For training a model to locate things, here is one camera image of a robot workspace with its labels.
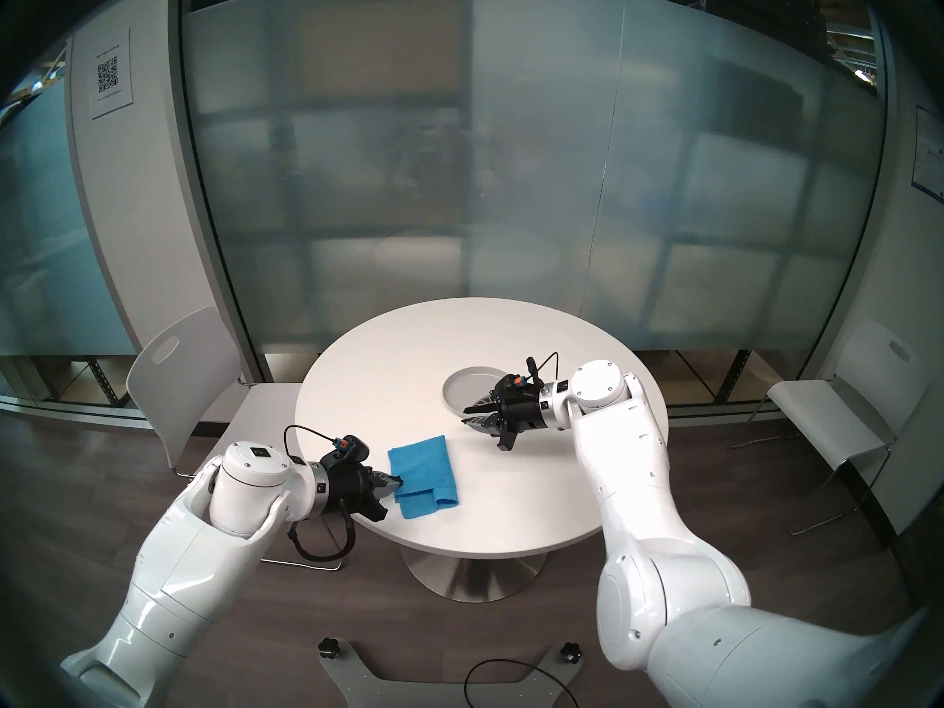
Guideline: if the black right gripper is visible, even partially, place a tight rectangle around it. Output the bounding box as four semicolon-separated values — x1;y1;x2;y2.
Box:
461;391;548;451

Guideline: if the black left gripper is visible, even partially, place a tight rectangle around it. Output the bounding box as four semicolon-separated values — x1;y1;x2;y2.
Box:
326;463;405;521

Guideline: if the blue cloth napkin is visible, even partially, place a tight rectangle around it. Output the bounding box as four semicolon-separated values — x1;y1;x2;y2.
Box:
388;435;459;521

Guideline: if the grey round plate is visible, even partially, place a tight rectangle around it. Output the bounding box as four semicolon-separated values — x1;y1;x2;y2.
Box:
442;366;511;423

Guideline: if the brushed steel table base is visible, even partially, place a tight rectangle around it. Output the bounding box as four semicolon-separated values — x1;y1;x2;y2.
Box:
402;546;548;604

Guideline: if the white plastic chair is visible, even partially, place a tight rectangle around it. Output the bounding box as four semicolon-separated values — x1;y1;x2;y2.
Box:
125;306;344;571
730;317;931;536

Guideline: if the white QR code sign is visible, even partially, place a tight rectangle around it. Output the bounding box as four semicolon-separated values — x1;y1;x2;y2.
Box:
88;27;135;121

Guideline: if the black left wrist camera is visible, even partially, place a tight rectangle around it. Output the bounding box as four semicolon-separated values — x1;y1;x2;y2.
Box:
323;435;371;468

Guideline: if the thin right camera cable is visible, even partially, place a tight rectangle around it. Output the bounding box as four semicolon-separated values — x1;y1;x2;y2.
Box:
524;351;561;392

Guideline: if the thin camera cable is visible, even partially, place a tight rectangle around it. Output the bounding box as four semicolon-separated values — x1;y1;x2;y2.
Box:
284;424;341;461
524;351;561;392

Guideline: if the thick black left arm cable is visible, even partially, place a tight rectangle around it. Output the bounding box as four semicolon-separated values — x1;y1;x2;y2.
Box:
286;511;357;564

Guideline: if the thin left camera cable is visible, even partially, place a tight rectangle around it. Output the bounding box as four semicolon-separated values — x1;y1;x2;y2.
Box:
284;424;341;461

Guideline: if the black looped floor cable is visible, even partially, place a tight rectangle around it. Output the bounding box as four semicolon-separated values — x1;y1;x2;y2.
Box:
463;659;580;708

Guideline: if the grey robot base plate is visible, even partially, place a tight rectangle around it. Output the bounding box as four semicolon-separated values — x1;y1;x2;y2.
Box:
319;640;587;708

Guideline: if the black metal shelf frame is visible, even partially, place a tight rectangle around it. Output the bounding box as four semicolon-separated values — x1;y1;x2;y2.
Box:
719;349;754;405
70;356;130;406

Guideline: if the white wall poster blue trim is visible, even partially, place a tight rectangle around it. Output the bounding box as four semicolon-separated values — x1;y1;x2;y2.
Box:
910;105;944;202

